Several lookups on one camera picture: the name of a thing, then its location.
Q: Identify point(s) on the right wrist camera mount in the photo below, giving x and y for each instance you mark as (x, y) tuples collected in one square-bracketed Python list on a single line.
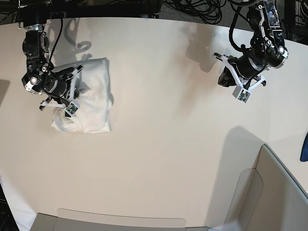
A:
[(69, 108)]

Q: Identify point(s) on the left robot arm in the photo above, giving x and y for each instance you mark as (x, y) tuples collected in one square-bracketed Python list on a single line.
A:
[(267, 47)]

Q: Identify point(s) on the grey cardboard box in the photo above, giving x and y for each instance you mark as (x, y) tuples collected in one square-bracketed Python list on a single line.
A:
[(266, 198)]

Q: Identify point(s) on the blue cloth at edge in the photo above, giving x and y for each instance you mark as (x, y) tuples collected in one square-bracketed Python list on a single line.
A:
[(304, 151)]

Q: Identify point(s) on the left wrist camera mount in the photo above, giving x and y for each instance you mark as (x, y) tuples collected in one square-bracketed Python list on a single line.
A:
[(241, 92)]

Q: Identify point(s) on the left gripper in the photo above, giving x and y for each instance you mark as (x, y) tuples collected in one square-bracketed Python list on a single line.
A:
[(245, 66)]

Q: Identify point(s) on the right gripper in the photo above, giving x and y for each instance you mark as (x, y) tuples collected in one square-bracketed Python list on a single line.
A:
[(61, 85)]

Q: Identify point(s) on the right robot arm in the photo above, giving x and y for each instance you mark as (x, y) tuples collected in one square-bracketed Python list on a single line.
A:
[(40, 77)]

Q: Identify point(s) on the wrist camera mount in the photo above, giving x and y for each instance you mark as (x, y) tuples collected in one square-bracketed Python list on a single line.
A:
[(241, 92), (69, 108)]

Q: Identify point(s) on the black cable bundle background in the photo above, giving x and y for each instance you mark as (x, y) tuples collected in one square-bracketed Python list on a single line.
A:
[(293, 14)]

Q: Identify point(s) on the white printed t-shirt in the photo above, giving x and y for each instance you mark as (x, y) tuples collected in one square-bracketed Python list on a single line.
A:
[(95, 99)]

